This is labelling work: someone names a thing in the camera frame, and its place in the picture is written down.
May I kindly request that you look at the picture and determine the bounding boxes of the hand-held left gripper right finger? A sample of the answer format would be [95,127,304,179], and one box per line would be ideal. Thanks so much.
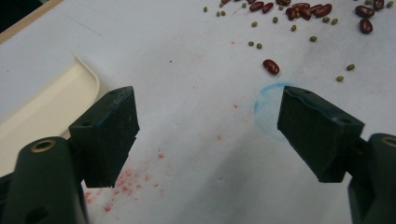
[276,85,365,184]

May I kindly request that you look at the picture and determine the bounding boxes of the scattered group of green beans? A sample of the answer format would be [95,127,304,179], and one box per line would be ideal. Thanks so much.
[203,0,395,83]

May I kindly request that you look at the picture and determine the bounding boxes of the single red kidney bean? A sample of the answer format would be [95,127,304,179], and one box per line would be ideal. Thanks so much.
[262,59,281,77]

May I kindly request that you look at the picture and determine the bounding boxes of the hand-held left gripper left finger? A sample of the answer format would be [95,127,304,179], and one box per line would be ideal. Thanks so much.
[68,86,140,189]

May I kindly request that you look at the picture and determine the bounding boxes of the cream plastic tray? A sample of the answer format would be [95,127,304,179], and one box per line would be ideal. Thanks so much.
[0,54,101,177]

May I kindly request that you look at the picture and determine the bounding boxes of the scattered group of red beans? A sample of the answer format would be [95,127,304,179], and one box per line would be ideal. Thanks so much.
[220,0,386,35]

